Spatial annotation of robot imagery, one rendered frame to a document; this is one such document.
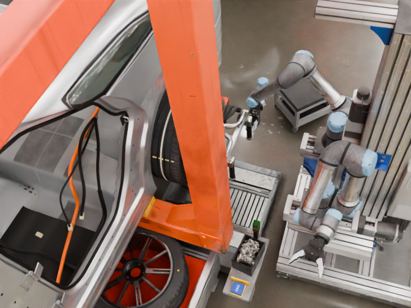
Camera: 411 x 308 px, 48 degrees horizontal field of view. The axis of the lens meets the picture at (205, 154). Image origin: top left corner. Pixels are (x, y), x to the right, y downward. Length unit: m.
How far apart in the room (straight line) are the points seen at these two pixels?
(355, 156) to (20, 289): 1.56
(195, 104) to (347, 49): 3.29
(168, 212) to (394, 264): 1.55
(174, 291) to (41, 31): 2.24
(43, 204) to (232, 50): 2.63
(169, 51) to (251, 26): 3.54
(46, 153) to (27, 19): 2.13
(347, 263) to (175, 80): 2.03
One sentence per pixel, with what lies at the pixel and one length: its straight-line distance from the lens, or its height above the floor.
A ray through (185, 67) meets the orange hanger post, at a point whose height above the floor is 2.11.
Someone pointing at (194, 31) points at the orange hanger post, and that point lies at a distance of 1.54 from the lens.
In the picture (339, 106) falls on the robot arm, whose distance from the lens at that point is 2.97.
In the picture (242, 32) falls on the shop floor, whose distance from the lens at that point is 5.08.
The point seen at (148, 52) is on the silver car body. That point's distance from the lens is 2.48.
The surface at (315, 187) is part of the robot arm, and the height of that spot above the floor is 1.28.
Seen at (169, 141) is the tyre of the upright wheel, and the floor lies 1.08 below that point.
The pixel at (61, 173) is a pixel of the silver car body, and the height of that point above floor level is 1.00.
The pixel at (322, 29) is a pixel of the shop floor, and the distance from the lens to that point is 5.13.
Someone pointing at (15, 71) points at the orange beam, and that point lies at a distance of 0.89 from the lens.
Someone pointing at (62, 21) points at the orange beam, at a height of 2.70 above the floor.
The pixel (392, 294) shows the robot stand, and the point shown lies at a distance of 3.32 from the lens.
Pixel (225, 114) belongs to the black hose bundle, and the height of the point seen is 1.02.
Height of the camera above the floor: 3.25
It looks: 54 degrees down
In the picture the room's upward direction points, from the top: 9 degrees counter-clockwise
